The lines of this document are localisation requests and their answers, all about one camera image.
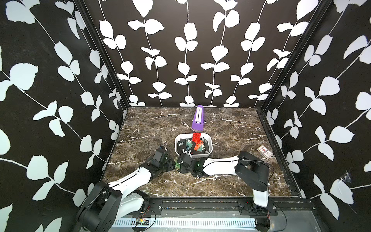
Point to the black front mounting rail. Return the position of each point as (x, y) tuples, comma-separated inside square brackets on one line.
[(243, 205)]

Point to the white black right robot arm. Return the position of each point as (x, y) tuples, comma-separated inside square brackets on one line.
[(251, 170)]

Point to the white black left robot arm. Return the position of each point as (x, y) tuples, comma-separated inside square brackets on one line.
[(108, 202)]

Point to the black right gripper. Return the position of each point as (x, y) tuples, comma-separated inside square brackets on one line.
[(182, 170)]

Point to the purple metronome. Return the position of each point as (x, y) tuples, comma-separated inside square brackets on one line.
[(198, 120)]

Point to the white plastic storage box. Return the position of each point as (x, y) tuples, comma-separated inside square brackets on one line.
[(208, 147)]

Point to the small circuit board with wires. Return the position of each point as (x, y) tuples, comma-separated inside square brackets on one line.
[(141, 221)]

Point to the white perforated vent strip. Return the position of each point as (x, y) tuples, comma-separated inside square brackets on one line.
[(191, 223)]

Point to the black tea bag back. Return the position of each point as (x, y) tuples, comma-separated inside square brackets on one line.
[(182, 146)]

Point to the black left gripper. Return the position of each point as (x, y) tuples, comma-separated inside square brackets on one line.
[(170, 164)]

